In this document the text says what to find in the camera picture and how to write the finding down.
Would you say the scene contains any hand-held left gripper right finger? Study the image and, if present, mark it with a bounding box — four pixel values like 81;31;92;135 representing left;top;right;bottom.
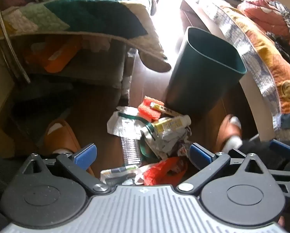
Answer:
177;144;278;195

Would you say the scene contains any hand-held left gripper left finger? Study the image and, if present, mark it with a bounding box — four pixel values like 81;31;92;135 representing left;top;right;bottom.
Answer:
16;144;111;195

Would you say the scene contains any yellow white carton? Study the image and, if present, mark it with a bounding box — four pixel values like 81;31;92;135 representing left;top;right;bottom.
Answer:
152;115;191;134

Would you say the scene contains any dark green trash bin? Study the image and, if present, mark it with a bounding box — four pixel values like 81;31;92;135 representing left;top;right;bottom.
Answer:
165;26;247;112

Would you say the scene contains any brown slipper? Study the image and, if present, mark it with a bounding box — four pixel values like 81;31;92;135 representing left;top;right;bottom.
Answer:
215;114;243;152
43;119;95;175

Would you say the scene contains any white green label packet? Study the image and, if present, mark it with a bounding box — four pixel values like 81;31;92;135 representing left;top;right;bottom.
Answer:
100;165;142;186

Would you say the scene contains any christmas print paper wrapper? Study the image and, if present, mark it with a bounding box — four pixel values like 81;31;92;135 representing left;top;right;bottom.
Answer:
140;124;193;160

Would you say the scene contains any clear plastic bottle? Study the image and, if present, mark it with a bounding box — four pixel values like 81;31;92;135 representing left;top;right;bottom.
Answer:
121;136;143;167

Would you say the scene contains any red plastic bag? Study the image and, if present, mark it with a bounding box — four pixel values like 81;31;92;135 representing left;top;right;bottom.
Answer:
142;156;188;186

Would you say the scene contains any crumpled white paper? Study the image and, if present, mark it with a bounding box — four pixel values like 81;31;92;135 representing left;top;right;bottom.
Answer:
107;106;151;140

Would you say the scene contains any paper chopstick sleeve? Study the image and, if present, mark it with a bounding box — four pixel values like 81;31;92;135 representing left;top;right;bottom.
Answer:
150;102;184;117

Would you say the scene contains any orange striped packet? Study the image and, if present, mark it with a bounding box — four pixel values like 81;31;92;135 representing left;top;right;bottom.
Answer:
138;96;165;122

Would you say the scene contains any orange patterned bedspread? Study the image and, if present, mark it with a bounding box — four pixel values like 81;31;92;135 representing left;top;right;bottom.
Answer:
184;0;290;130

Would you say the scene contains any orange box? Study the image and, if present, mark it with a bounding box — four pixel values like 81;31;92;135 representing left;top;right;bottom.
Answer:
24;37;82;73

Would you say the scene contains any curved metal tube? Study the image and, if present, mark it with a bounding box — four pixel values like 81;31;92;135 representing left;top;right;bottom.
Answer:
0;0;31;84

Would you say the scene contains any teal cream patchwork quilt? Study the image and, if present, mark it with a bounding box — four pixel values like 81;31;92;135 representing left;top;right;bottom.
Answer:
0;0;172;73

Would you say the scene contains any white bed frame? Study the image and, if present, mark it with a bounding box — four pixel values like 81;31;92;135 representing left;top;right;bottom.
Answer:
240;74;281;142

